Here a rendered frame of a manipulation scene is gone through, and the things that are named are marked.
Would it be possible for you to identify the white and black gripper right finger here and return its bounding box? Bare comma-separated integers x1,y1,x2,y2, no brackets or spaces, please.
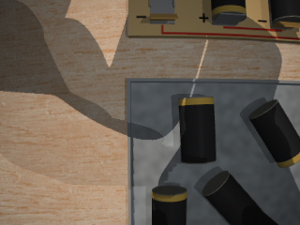
242,205,278,225

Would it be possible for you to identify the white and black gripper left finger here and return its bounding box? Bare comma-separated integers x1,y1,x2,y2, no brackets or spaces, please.
152,210,168,225

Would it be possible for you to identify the tan battery holder board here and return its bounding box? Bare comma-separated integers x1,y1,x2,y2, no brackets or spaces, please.
127,0,300,44

